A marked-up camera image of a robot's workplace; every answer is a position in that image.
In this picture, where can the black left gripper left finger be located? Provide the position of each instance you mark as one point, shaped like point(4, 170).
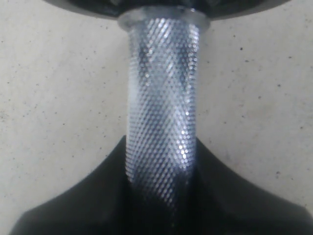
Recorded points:
point(100, 204)

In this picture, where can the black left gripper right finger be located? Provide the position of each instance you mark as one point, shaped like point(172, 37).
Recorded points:
point(224, 203)

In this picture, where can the chrome threaded dumbbell bar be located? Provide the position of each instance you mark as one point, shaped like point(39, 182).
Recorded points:
point(161, 127)

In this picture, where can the black weight plate end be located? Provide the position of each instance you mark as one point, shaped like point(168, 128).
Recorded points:
point(213, 9)

